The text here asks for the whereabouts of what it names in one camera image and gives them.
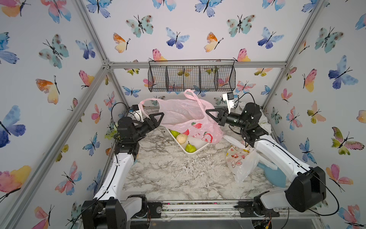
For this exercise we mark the beige pear lower left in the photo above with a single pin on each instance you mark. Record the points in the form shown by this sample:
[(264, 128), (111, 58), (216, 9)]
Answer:
[(181, 139)]

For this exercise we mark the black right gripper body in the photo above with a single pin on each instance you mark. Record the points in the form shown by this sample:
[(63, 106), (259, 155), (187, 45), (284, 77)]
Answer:
[(235, 121)]

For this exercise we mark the potted flower plant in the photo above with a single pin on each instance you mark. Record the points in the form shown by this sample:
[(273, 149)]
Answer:
[(111, 130)]

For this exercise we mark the white rectangular tray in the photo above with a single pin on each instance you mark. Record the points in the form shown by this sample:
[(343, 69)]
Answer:
[(199, 144)]

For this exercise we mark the pink plastic bag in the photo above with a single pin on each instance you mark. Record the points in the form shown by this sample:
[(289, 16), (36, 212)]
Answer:
[(189, 116)]

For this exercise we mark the black wire wall basket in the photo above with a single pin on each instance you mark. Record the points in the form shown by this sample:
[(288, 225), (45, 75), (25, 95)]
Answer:
[(200, 75)]

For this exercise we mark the lemon print plastic bag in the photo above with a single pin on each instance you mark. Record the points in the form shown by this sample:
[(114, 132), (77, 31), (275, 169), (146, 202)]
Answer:
[(264, 124)]

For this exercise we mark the clear white plastic bag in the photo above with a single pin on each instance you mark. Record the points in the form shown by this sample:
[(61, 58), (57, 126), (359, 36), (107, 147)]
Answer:
[(242, 159)]

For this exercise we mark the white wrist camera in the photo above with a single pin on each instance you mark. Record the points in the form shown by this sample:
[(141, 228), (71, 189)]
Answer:
[(136, 113), (231, 101)]

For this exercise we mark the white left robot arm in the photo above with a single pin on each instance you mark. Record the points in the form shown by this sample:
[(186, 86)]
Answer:
[(105, 210)]

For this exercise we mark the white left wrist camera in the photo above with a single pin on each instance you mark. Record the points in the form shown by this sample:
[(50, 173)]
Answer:
[(136, 113)]

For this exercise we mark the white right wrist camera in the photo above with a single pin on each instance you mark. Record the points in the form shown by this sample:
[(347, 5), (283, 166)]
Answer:
[(231, 101)]

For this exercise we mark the green pear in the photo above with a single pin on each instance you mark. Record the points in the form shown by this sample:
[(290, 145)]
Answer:
[(190, 148), (174, 133)]

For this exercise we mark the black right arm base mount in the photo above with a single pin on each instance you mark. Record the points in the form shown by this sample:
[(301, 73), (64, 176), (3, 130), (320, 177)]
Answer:
[(255, 208)]

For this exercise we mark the green pear bottom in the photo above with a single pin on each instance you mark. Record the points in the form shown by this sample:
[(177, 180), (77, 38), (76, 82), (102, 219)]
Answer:
[(190, 148)]

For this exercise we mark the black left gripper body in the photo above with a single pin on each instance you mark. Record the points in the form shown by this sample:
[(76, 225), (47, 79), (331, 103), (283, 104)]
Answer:
[(141, 130)]

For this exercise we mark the light blue dustpan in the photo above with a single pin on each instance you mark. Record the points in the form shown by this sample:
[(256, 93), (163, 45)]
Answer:
[(275, 177)]

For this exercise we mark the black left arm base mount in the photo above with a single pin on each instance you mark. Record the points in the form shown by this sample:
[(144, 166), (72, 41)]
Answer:
[(151, 209)]

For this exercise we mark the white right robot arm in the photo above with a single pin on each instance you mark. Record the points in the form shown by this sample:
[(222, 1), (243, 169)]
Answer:
[(308, 184)]

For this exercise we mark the green pear left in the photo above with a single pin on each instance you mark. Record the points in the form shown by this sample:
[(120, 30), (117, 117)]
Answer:
[(174, 133)]

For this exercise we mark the aluminium front rail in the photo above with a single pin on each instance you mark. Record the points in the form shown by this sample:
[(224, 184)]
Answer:
[(218, 210)]

